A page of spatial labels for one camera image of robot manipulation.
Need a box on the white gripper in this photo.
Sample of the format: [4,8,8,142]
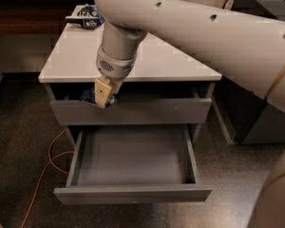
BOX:
[95,47,137,108]

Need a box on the blue rxbar blueberry wrapper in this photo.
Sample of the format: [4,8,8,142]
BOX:
[79,87,115,106]

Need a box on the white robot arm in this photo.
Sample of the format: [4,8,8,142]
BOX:
[94,0,285,113]

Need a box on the white top drawer cabinet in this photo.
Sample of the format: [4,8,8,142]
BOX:
[38,4,222,144]

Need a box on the grey open middle drawer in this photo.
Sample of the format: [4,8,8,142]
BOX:
[54,124,212,205]

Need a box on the grey upper drawer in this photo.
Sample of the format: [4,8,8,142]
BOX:
[50,98,212,125]

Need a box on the blue chip bag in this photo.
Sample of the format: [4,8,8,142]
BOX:
[66,5,105,30]

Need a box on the dark grey side cabinet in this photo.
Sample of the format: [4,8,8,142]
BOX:
[214,0,285,144]

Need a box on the white paper tag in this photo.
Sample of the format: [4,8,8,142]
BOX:
[225,0,234,10]

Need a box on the orange cable on floor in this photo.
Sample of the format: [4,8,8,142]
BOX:
[20,129,75,228]

